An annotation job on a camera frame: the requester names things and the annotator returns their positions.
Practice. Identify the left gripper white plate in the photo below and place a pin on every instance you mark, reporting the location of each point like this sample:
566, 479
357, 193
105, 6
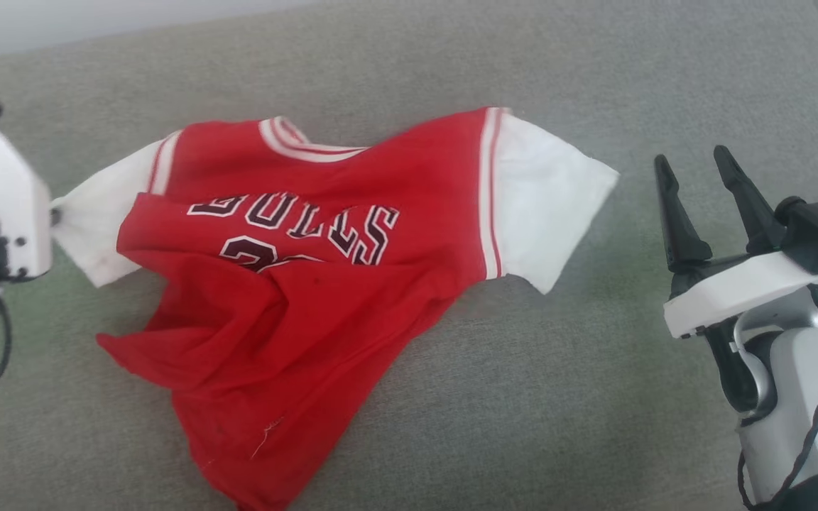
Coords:
15, 206

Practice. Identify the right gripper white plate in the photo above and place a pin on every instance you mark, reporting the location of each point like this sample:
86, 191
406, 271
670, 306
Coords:
732, 291

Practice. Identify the red Bulls jersey white sleeves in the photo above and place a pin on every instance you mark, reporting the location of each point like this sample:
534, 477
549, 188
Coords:
324, 298

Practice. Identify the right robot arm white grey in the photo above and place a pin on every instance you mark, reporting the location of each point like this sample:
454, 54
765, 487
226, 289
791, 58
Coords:
799, 397

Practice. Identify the grey fabric sofa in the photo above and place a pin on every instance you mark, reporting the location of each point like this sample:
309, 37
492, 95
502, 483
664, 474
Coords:
558, 390

